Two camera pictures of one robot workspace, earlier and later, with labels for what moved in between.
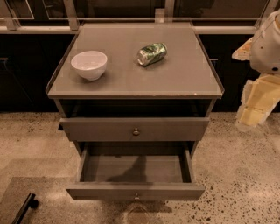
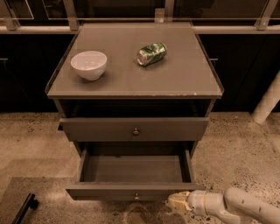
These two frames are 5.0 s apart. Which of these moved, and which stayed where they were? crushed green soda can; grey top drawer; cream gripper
Moved: cream gripper
Stayed: grey top drawer; crushed green soda can
